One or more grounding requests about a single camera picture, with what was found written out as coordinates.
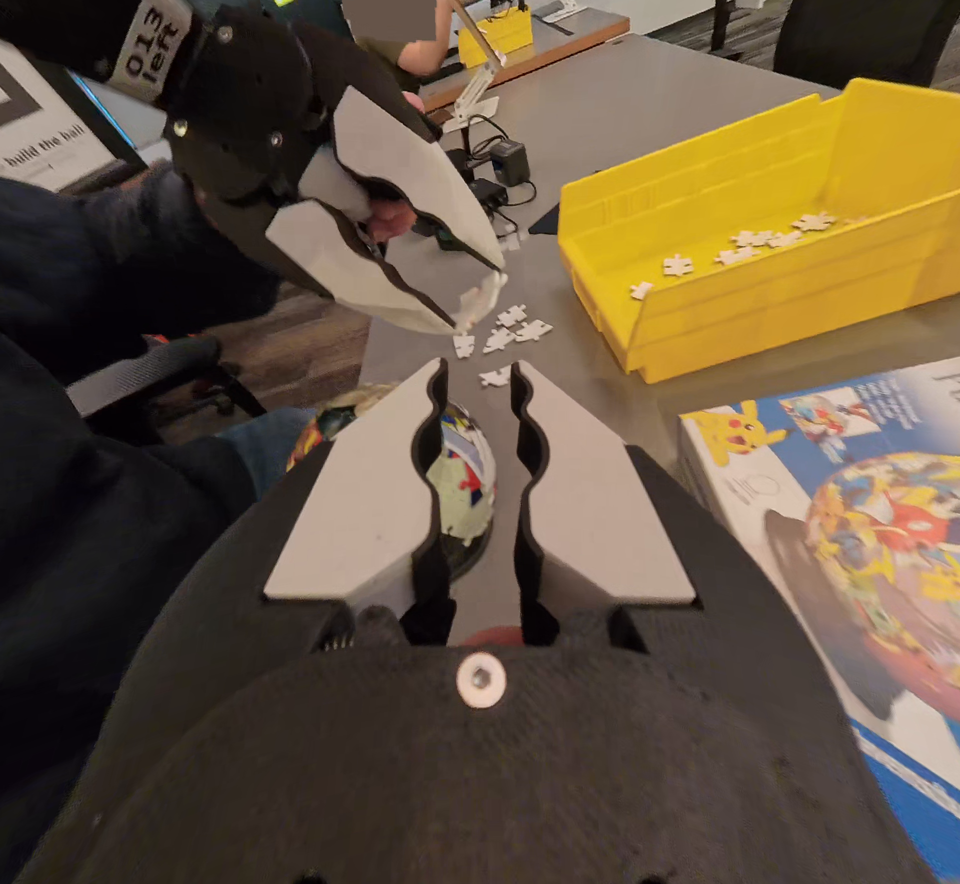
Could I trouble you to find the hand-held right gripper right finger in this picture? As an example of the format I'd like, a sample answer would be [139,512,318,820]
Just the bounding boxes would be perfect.
[508,361,697,627]

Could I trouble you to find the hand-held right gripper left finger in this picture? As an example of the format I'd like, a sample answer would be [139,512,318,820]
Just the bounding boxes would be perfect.
[262,357,456,620]

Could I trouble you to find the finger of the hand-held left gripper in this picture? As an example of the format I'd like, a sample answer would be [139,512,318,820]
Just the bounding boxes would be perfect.
[300,86,507,275]
[266,200,459,336]

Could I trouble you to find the colourful puzzle ball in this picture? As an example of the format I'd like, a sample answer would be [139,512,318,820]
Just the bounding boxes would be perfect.
[287,383,500,547]

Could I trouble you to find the round black ball stand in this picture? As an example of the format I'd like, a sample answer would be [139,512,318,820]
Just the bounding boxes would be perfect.
[438,516,496,585]

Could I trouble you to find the white jigsaw piece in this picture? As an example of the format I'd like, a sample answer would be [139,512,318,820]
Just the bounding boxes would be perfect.
[452,270,510,336]

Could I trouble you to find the group of white puzzle pieces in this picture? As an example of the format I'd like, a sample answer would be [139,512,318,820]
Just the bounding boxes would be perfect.
[452,302,555,388]
[628,211,837,302]

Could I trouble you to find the person's left forearm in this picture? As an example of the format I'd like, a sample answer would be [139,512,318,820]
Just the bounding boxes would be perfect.
[0,162,285,382]

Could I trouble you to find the blue puzzle box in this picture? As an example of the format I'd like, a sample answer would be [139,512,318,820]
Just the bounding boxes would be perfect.
[678,357,960,881]

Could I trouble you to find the person's left hand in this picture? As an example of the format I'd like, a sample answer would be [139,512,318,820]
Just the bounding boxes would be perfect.
[365,197,418,245]

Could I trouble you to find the person's blue jeans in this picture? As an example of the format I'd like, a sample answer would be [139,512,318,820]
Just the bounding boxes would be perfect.
[216,407,318,498]

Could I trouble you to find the small yellow bin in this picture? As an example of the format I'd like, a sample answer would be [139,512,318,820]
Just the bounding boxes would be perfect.
[457,6,535,69]

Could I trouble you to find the white task sign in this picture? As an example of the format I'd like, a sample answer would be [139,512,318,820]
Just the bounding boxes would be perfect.
[0,40,121,192]

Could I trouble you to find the black office chair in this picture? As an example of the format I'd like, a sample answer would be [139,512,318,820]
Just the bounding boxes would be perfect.
[66,336,267,446]

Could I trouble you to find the yellow plastic bin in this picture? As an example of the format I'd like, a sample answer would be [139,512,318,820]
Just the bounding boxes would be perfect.
[558,77,960,384]

